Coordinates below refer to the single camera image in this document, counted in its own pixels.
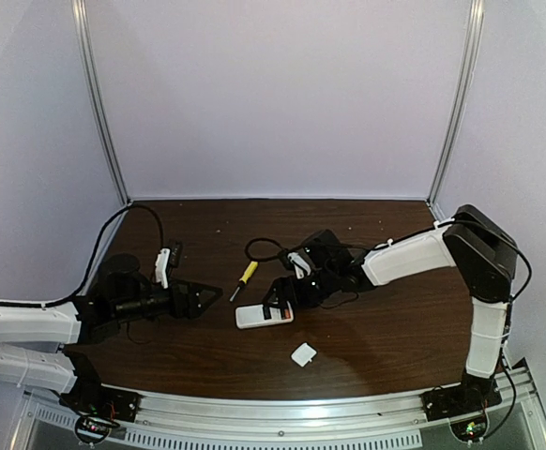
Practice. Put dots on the right aluminium frame post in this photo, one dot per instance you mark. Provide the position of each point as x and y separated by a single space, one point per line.
474 29

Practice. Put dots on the white red remote control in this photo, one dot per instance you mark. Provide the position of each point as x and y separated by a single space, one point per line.
257 316

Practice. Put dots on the yellow handled screwdriver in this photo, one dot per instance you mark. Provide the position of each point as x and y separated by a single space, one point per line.
244 279

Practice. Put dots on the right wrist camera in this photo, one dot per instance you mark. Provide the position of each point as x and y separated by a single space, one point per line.
293 261

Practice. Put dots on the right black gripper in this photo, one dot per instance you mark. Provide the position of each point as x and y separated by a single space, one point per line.
290 291

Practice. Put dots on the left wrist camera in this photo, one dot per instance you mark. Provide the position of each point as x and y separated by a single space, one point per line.
167 260

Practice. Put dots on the white battery cover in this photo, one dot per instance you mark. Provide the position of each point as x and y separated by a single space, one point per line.
303 354

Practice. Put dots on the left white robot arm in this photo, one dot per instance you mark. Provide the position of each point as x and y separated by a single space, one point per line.
53 321

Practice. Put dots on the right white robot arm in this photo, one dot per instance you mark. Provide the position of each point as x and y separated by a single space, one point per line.
482 252

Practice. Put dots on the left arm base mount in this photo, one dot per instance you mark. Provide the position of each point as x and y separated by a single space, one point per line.
100 409

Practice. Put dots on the left aluminium frame post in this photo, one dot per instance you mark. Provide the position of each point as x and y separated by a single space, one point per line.
80 17

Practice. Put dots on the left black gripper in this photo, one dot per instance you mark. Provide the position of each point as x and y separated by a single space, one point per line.
178 297

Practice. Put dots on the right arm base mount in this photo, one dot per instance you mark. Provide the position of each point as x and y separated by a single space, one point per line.
466 406

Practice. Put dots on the front aluminium rail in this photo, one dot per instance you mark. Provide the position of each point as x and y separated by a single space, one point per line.
394 421

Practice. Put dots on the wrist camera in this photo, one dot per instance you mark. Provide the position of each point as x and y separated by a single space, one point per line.
293 261
167 260

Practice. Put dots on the aluminium frame post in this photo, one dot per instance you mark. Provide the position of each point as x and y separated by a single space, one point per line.
80 17
474 29

